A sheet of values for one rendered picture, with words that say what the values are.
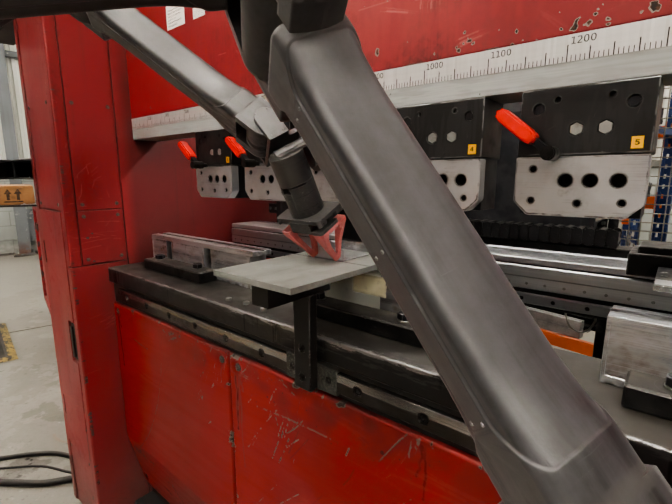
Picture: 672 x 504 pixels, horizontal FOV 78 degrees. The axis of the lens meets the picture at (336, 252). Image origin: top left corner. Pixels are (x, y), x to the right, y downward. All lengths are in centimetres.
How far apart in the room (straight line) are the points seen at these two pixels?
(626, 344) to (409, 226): 47
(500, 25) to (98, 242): 119
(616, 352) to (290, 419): 56
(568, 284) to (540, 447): 71
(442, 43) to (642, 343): 50
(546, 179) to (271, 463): 75
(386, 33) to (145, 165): 95
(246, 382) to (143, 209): 75
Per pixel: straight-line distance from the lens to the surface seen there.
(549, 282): 93
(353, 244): 83
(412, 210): 24
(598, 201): 62
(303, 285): 58
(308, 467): 89
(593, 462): 25
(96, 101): 145
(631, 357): 67
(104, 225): 143
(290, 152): 65
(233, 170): 104
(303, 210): 67
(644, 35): 64
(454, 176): 67
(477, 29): 70
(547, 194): 63
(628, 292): 92
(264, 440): 97
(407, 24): 75
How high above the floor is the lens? 115
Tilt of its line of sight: 10 degrees down
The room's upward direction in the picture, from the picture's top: straight up
